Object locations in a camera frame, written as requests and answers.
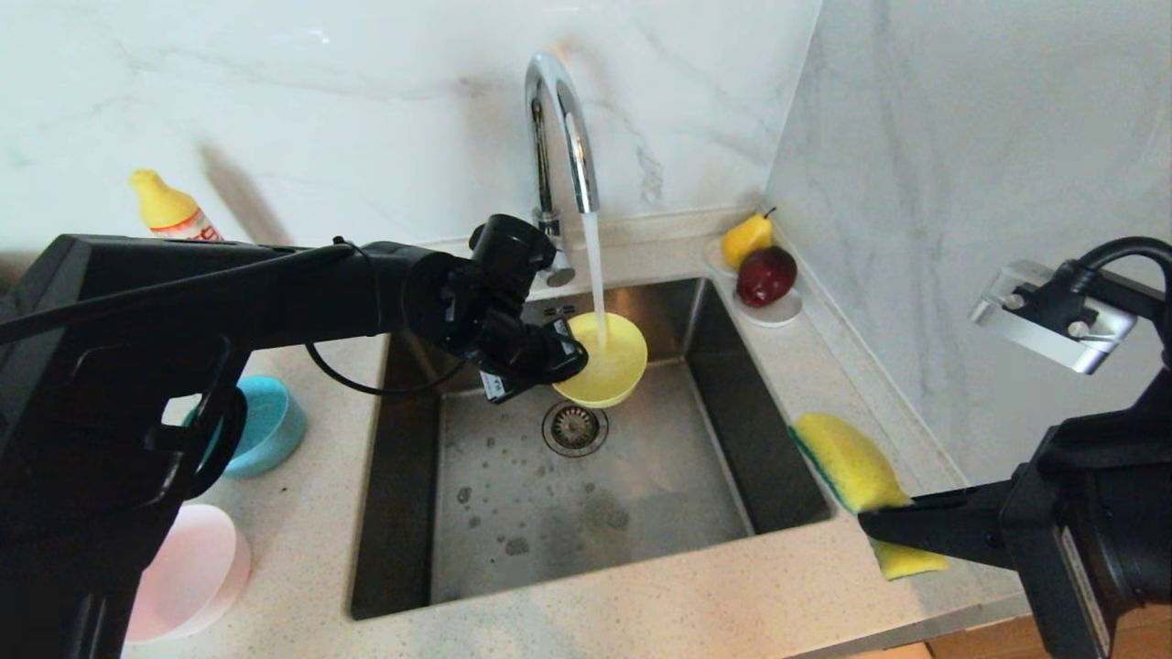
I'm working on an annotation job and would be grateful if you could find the yellow plastic bowl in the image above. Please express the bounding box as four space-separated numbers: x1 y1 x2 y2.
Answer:
552 311 649 409

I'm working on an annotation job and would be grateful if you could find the yellow fish-shaped sponge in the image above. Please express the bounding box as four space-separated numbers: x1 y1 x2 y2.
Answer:
790 412 950 582

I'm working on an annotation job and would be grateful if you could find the orange yellow dish soap bottle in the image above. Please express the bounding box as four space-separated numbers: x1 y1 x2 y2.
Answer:
128 168 223 243

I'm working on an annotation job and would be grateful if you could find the stainless steel sink basin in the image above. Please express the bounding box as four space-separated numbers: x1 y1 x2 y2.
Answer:
350 277 836 621

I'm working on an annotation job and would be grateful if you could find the round metal drain strainer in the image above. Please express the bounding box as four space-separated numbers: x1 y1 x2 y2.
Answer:
541 401 609 458

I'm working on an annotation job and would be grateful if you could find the clear running water stream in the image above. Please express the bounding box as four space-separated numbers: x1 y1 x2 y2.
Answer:
582 211 613 349

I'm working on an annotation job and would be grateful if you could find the chrome gooseneck faucet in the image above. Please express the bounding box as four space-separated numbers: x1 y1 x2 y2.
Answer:
524 51 601 288

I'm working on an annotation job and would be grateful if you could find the yellow pear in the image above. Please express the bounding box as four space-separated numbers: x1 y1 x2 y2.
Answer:
722 209 777 270

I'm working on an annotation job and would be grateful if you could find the small white dish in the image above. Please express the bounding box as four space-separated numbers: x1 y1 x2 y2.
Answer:
705 236 805 328

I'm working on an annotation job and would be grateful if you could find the dark red apple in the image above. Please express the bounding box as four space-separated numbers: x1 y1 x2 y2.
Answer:
737 246 798 308

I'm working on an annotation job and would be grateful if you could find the blue plastic bowl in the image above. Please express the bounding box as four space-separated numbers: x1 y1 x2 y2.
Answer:
183 375 308 480

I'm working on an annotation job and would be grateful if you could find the pink plastic bowl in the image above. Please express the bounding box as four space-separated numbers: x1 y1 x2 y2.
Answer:
124 503 253 643

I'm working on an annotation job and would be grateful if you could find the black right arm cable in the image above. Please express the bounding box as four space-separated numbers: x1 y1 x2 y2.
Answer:
1053 236 1172 367

